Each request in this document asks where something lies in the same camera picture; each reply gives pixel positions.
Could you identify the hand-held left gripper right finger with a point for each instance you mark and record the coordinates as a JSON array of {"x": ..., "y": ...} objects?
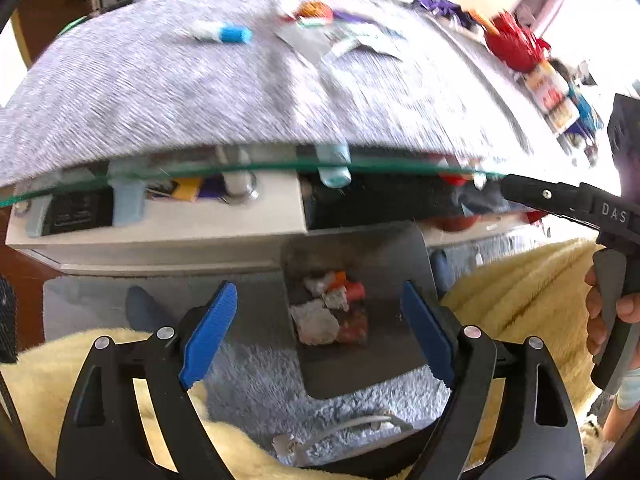
[{"x": 430, "y": 335}]

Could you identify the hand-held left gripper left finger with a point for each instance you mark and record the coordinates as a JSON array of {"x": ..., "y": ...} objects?
[{"x": 207, "y": 335}]

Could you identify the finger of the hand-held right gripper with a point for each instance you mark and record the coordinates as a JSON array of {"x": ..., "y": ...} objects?
[{"x": 545, "y": 194}]

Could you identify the red printed wrapper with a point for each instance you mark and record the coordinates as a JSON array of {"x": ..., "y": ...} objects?
[{"x": 355, "y": 327}]

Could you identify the black trash bin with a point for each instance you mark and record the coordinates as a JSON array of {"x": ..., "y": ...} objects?
[{"x": 360, "y": 370}]

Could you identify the small white paper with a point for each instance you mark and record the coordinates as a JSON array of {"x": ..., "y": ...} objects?
[{"x": 327, "y": 292}]

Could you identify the white printed packet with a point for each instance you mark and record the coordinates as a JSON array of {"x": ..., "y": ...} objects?
[{"x": 365, "y": 40}]

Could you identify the silver foil packet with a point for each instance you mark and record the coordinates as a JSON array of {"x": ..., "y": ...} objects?
[{"x": 310, "y": 40}]

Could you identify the orange red round wrapper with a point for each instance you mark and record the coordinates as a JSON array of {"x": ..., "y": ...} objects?
[{"x": 314, "y": 11}]

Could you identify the white tube with blue cap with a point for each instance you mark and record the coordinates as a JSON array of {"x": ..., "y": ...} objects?
[{"x": 222, "y": 34}]

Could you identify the person's right hand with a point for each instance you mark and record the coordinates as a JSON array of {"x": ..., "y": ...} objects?
[{"x": 594, "y": 315}]

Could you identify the blue grey sock foot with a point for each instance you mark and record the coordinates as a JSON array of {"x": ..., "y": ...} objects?
[{"x": 142, "y": 306}]

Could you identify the yellow fleece robe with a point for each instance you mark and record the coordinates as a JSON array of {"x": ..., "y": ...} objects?
[{"x": 525, "y": 280}]

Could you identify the blue snack bag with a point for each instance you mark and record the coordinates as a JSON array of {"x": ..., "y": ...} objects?
[{"x": 585, "y": 107}]

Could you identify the white bottle with red label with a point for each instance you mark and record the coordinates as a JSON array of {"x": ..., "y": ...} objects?
[{"x": 545, "y": 85}]

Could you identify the yellow card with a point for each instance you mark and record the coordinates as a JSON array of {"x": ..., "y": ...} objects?
[{"x": 187, "y": 189}]

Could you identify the black box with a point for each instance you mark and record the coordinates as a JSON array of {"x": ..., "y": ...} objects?
[{"x": 80, "y": 212}]

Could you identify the orange foam stick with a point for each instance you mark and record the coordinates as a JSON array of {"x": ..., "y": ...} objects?
[{"x": 481, "y": 17}]

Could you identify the light blue plastic cup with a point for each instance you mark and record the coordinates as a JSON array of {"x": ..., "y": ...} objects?
[{"x": 334, "y": 170}]

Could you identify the purple cloth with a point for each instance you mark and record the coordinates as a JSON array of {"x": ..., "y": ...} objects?
[{"x": 440, "y": 7}]

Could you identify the grey woven table mat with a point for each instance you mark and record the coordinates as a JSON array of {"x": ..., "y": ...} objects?
[{"x": 175, "y": 95}]

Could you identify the metal table post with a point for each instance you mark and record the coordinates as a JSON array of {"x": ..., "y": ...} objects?
[{"x": 240, "y": 180}]

